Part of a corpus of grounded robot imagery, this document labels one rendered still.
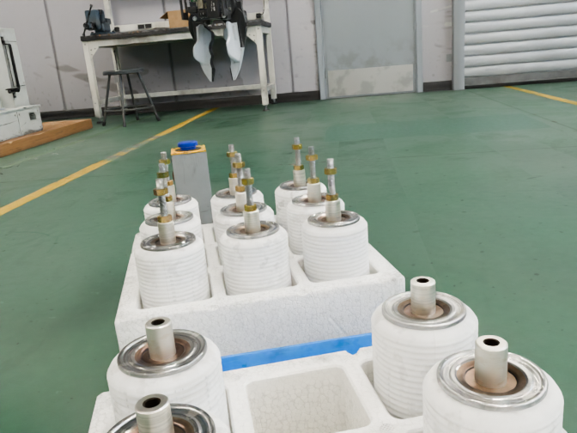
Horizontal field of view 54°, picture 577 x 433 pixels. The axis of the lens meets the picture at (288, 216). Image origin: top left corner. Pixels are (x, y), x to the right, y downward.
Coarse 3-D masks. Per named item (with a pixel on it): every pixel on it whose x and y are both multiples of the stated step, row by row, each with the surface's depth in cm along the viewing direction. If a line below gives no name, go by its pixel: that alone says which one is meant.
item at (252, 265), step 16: (224, 240) 78; (240, 240) 76; (256, 240) 76; (272, 240) 77; (224, 256) 78; (240, 256) 76; (256, 256) 76; (272, 256) 77; (288, 256) 81; (224, 272) 80; (240, 272) 77; (256, 272) 77; (272, 272) 77; (288, 272) 81; (240, 288) 78; (256, 288) 77; (272, 288) 78
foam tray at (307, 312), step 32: (128, 288) 82; (224, 288) 86; (288, 288) 77; (320, 288) 76; (352, 288) 77; (384, 288) 77; (128, 320) 72; (192, 320) 73; (224, 320) 74; (256, 320) 75; (288, 320) 76; (320, 320) 77; (352, 320) 78; (224, 352) 76
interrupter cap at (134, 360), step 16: (144, 336) 51; (176, 336) 50; (192, 336) 50; (128, 352) 48; (144, 352) 49; (176, 352) 48; (192, 352) 47; (128, 368) 46; (144, 368) 46; (160, 368) 46; (176, 368) 45
